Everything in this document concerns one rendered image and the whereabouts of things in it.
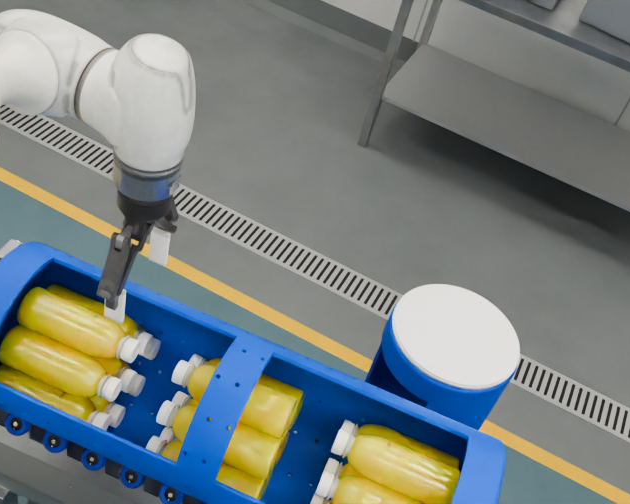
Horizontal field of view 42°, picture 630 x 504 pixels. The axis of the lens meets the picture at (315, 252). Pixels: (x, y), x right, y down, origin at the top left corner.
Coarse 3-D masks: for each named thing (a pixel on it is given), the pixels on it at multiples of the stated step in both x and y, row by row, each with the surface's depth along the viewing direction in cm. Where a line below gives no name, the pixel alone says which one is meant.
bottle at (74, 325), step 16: (32, 288) 136; (32, 304) 133; (48, 304) 134; (64, 304) 134; (32, 320) 133; (48, 320) 133; (64, 320) 133; (80, 320) 133; (96, 320) 133; (112, 320) 135; (48, 336) 135; (64, 336) 133; (80, 336) 132; (96, 336) 132; (112, 336) 133; (128, 336) 135; (96, 352) 133; (112, 352) 133
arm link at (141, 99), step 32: (96, 64) 99; (128, 64) 94; (160, 64) 94; (192, 64) 98; (96, 96) 98; (128, 96) 95; (160, 96) 95; (192, 96) 99; (96, 128) 101; (128, 128) 98; (160, 128) 98; (192, 128) 103; (128, 160) 102; (160, 160) 102
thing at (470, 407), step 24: (384, 336) 172; (384, 360) 194; (408, 360) 164; (384, 384) 204; (408, 384) 166; (432, 384) 162; (504, 384) 165; (432, 408) 166; (456, 408) 165; (480, 408) 167
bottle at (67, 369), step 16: (16, 336) 134; (32, 336) 135; (0, 352) 133; (16, 352) 133; (32, 352) 133; (48, 352) 133; (64, 352) 134; (80, 352) 135; (16, 368) 134; (32, 368) 133; (48, 368) 132; (64, 368) 132; (80, 368) 132; (96, 368) 133; (48, 384) 135; (64, 384) 132; (80, 384) 132; (96, 384) 133
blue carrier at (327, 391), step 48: (0, 288) 129; (96, 288) 150; (144, 288) 139; (0, 336) 142; (192, 336) 149; (240, 336) 134; (0, 384) 130; (144, 384) 152; (240, 384) 125; (336, 384) 144; (96, 432) 128; (144, 432) 147; (192, 432) 124; (336, 432) 149; (432, 432) 143; (480, 432) 133; (192, 480) 126; (288, 480) 146; (480, 480) 122
